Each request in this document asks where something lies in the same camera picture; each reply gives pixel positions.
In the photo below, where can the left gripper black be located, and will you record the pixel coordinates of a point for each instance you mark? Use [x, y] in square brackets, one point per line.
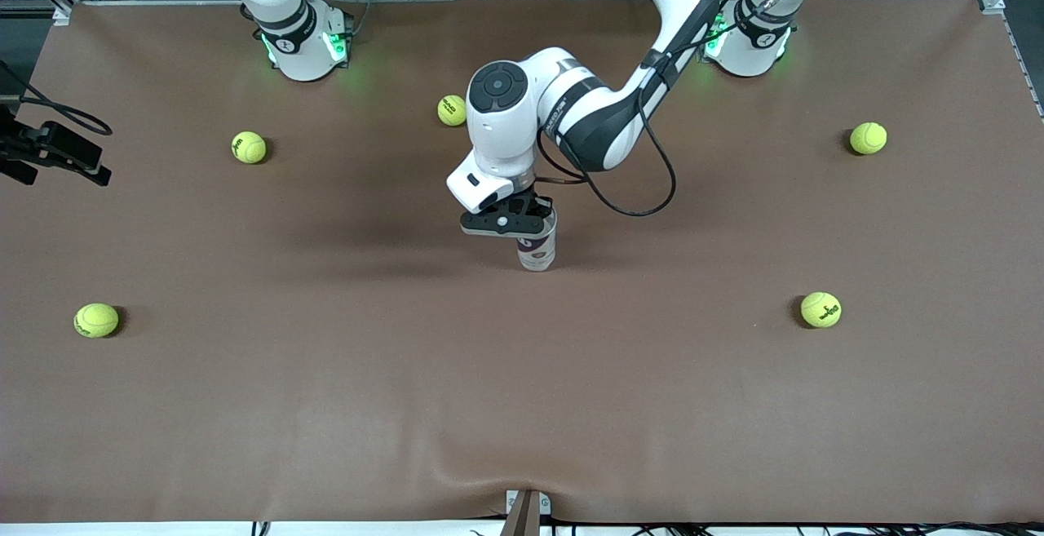
[538, 201]

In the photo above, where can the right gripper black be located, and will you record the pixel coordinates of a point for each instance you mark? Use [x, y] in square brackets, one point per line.
[50, 147]

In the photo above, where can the white blue tennis ball can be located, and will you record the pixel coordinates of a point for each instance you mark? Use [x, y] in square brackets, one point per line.
[537, 252]

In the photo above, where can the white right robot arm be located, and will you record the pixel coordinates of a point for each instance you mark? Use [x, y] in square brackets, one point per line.
[298, 46]

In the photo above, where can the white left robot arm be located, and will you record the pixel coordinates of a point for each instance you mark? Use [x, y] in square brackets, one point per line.
[603, 120]

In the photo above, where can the yellow-green tennis ball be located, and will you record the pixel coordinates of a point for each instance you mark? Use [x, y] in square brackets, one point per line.
[868, 138]
[449, 112]
[820, 309]
[249, 147]
[96, 320]

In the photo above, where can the brown table cover mat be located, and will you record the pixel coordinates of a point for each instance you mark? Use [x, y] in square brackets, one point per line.
[522, 373]

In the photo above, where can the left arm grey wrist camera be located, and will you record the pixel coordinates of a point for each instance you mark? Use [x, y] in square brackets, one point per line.
[489, 181]

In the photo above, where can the silver metal bracket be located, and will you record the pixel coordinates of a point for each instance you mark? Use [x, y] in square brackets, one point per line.
[511, 502]

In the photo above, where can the brown camera post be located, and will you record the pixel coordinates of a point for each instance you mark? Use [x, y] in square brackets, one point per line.
[522, 520]

